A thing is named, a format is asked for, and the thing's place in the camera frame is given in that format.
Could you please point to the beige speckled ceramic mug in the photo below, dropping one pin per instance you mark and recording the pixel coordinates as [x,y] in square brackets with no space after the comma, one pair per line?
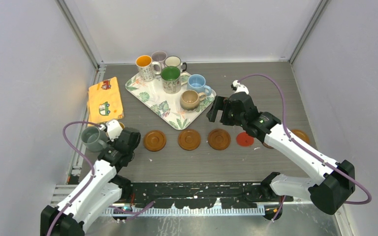
[190,100]

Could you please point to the leaf pattern serving tray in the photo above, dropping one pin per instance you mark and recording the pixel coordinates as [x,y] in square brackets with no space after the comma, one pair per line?
[166,106]

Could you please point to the brown wooden ringed coaster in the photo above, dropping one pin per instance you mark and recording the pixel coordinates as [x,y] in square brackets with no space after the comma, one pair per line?
[189,139]

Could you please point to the red round coaster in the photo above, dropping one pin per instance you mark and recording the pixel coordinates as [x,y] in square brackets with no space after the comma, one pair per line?
[244,140]

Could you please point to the green interior floral mug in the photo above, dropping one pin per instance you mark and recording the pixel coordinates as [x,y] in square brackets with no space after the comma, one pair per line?
[171,79]

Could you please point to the grey ceramic mug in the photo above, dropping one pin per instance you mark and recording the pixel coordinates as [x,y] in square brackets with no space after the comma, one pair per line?
[94,139]

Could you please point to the orange interior patterned mug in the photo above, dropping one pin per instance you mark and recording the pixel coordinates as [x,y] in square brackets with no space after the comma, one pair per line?
[147,68]

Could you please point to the white mug black handle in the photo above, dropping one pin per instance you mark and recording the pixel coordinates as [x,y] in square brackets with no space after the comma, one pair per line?
[176,62]

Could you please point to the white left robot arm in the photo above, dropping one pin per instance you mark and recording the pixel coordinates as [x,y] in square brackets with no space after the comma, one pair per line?
[101,187]

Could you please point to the yellow printed cloth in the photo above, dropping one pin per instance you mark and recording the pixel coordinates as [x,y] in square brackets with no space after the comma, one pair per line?
[104,101]

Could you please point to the lilac mug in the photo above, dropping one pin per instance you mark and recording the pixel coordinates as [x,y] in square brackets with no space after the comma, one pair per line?
[159,56]

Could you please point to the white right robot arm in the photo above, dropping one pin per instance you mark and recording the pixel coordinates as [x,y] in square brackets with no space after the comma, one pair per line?
[326,186]

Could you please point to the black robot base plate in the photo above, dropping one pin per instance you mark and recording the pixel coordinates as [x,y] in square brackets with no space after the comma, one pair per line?
[197,195]

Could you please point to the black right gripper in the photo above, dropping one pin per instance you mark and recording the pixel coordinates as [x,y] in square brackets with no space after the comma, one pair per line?
[218,104]

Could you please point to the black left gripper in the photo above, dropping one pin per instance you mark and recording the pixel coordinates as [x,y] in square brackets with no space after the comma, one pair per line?
[112,143]

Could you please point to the aluminium front rail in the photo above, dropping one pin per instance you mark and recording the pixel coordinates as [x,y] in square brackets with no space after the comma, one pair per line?
[127,210]

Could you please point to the light blue mug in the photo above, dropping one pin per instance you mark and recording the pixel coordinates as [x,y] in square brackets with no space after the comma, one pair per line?
[197,83]

